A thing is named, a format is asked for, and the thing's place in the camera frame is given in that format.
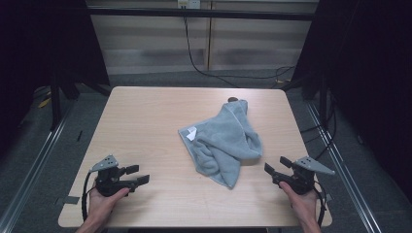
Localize white wall socket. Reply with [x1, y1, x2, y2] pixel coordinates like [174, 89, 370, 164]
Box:
[176, 0, 202, 10]

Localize grey-blue towel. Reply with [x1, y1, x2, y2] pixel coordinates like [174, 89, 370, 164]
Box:
[177, 99, 263, 190]

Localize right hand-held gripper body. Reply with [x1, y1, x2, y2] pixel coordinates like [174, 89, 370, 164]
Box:
[271, 155, 336, 196]

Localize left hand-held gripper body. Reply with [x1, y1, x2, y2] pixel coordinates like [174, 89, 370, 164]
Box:
[89, 154, 137, 198]

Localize black curtain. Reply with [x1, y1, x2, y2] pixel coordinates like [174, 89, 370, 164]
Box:
[291, 0, 412, 203]
[0, 0, 112, 159]

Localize black wall socket cable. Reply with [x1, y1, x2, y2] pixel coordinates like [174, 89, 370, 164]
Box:
[182, 7, 296, 89]

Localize black metal stand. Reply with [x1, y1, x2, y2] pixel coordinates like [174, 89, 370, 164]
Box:
[318, 72, 328, 128]
[49, 72, 63, 131]

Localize yellow object on floor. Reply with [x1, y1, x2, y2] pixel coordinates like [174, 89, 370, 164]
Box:
[37, 96, 52, 110]

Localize aluminium floor rail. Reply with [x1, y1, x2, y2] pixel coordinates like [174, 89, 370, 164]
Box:
[305, 100, 384, 233]
[0, 105, 76, 233]

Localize person's left hand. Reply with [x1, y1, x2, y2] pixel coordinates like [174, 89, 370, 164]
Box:
[86, 186, 131, 226]

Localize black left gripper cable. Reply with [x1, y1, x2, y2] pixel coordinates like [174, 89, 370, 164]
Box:
[81, 170, 95, 224]

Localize black floor cables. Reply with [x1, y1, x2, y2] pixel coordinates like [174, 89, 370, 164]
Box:
[298, 95, 338, 162]

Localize person's right hand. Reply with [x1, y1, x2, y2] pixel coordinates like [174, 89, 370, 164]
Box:
[278, 181, 319, 225]

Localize black metal crossbar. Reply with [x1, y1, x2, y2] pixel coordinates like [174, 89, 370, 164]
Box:
[86, 7, 315, 22]

